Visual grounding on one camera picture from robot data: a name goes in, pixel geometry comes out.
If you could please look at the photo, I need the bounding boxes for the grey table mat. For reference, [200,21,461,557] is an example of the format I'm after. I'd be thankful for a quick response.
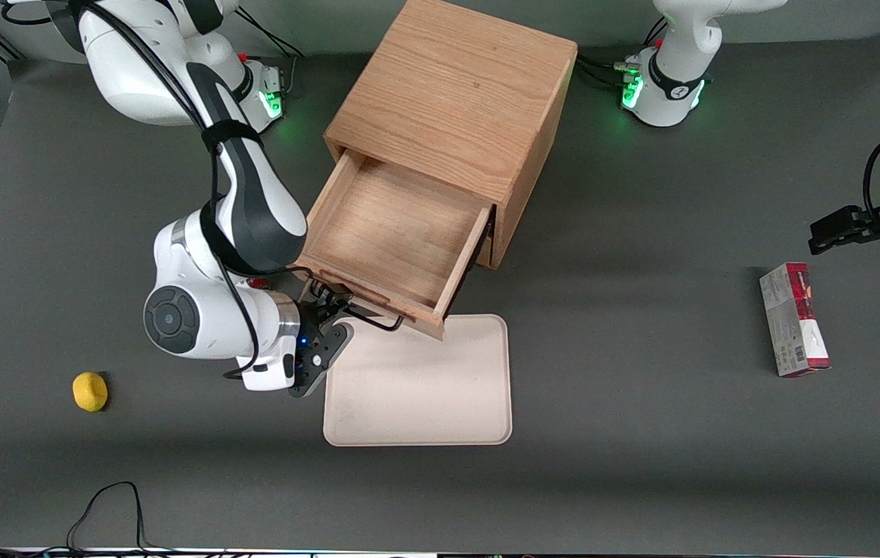
[0,27,880,553]

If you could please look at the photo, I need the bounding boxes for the black metal drawer handle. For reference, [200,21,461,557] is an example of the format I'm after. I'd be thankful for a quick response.
[297,267,407,333]

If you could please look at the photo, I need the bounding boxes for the yellow lemon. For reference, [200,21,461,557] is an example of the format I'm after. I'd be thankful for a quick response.
[72,371,109,413]

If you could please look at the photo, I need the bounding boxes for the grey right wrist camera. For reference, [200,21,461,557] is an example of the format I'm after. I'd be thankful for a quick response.
[241,341,300,392]

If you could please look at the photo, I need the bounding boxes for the black base cables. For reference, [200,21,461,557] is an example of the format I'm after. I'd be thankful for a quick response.
[576,15,669,90]
[235,8,305,102]

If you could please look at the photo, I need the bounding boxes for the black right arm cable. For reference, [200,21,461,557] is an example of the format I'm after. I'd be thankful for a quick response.
[2,0,309,381]

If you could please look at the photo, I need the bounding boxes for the red plaid carton box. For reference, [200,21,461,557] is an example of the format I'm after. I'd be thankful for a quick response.
[759,262,832,379]

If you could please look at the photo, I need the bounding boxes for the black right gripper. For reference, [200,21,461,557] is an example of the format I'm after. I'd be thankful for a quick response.
[289,283,354,398]

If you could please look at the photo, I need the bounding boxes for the wooden drawer cabinet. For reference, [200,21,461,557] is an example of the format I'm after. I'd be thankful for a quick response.
[324,0,580,270]

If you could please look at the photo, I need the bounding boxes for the beige rectangular tray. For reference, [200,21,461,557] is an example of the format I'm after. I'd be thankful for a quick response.
[323,314,513,447]

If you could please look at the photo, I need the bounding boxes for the black floor cable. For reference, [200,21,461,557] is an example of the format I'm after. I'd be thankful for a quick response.
[0,480,201,558]

